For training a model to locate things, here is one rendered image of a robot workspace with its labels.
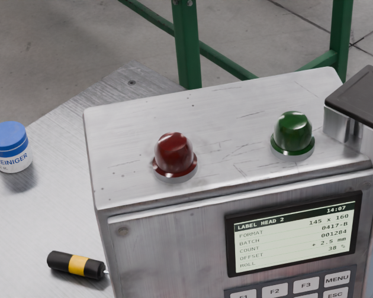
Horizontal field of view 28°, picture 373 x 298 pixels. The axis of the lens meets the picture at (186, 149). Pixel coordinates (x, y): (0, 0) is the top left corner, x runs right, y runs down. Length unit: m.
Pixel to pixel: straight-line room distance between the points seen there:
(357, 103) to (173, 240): 0.13
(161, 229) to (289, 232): 0.08
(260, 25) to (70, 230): 2.05
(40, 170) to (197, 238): 0.98
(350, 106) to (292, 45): 2.64
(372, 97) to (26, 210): 0.97
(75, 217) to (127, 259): 0.86
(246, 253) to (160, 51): 2.64
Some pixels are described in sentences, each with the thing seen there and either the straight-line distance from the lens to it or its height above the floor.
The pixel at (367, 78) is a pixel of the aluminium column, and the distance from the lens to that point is 0.46.
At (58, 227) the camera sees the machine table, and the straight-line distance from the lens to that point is 1.29.
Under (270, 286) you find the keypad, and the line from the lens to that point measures 0.49.
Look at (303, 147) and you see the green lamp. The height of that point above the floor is 1.48.
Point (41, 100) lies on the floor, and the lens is 2.92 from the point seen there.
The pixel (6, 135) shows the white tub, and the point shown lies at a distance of 1.38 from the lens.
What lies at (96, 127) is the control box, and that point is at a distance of 0.47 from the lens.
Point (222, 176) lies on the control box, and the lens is 0.42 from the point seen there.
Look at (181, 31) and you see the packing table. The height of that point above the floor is 0.61.
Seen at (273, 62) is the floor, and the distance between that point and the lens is 2.98.
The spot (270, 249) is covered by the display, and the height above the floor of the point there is 1.42.
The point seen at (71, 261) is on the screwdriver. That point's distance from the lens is 1.20.
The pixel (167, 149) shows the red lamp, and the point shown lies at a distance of 0.41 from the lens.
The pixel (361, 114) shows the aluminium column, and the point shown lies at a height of 1.50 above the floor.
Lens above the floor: 1.78
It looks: 43 degrees down
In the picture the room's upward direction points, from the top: 6 degrees counter-clockwise
